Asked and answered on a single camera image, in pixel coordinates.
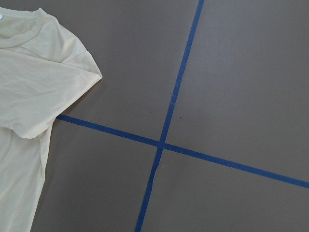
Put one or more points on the beige long-sleeve printed shirt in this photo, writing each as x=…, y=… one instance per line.
x=44, y=69

